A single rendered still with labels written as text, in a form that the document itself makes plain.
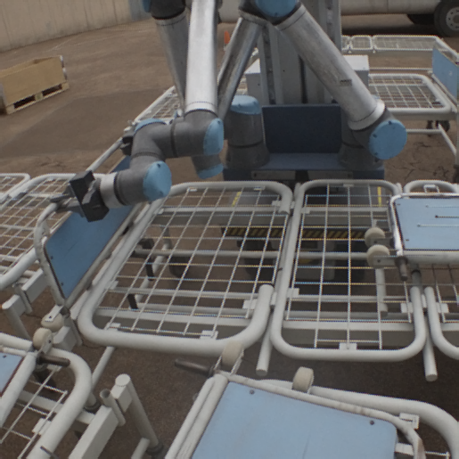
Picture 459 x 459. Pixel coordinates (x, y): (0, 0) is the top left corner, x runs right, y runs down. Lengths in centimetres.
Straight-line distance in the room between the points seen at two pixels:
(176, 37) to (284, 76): 57
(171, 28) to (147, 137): 51
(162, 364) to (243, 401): 94
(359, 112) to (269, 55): 53
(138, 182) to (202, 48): 42
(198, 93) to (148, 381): 106
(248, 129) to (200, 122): 68
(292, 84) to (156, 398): 136
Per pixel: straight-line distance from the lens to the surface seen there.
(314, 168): 182
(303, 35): 143
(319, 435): 85
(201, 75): 124
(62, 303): 134
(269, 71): 192
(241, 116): 179
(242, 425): 85
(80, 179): 120
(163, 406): 166
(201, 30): 134
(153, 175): 109
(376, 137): 156
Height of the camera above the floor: 128
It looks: 32 degrees down
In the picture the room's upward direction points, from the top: 8 degrees counter-clockwise
